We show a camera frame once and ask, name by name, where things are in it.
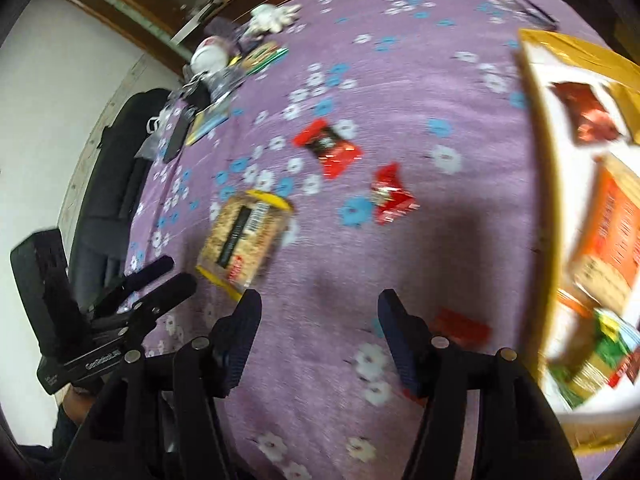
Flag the shiny red snack packet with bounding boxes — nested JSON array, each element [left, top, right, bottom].
[[552, 81, 623, 147]]

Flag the black office chair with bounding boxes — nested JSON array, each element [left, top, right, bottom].
[[67, 87, 173, 311]]

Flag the green and yellow biscuit packet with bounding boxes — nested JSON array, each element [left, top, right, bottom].
[[240, 42, 291, 76]]

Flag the small red snack packet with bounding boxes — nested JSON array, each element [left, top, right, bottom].
[[370, 162, 420, 226], [430, 307, 493, 348], [292, 119, 365, 180]]

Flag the person's left forearm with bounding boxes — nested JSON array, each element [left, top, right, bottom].
[[47, 410, 83, 463]]

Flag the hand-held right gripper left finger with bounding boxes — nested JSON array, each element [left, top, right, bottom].
[[60, 289, 263, 480]]

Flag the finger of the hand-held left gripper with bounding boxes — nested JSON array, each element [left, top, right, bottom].
[[92, 255, 176, 318], [90, 272, 198, 356]]

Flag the black thin tool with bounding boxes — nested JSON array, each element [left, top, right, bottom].
[[505, 0, 558, 31]]

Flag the person's left hand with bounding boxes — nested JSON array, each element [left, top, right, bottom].
[[62, 387, 103, 423]]

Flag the clear glass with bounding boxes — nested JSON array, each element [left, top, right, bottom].
[[207, 65, 248, 101]]

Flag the green snack packet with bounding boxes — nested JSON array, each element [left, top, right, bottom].
[[547, 307, 640, 408]]

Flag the clear cracker packet yellow ends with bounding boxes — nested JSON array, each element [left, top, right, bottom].
[[196, 189, 296, 301]]

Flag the wooden sideboard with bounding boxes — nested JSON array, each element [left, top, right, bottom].
[[50, 0, 381, 61]]

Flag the white bowl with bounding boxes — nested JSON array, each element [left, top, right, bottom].
[[191, 36, 228, 73]]

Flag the purple floral tablecloth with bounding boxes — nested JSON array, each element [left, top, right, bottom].
[[122, 0, 640, 480]]

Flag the white plush toy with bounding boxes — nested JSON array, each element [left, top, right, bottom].
[[247, 4, 303, 36]]

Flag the yellow snack packet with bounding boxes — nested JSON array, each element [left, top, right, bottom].
[[607, 82, 640, 146]]

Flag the yellow cardboard box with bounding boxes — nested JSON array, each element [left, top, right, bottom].
[[515, 27, 640, 456]]

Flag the dark red swirl-print packet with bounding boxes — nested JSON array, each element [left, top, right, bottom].
[[607, 355, 640, 388]]

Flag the orange cracker packet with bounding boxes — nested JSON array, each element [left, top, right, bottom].
[[557, 152, 640, 321]]

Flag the black box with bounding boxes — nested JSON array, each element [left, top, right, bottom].
[[177, 77, 211, 111]]

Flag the blue and yellow packet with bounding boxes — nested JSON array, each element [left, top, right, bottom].
[[186, 105, 233, 147]]

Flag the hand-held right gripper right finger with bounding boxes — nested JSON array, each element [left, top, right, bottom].
[[377, 289, 583, 480]]

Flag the clear plastic bag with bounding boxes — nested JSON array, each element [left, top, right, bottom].
[[135, 110, 173, 161]]

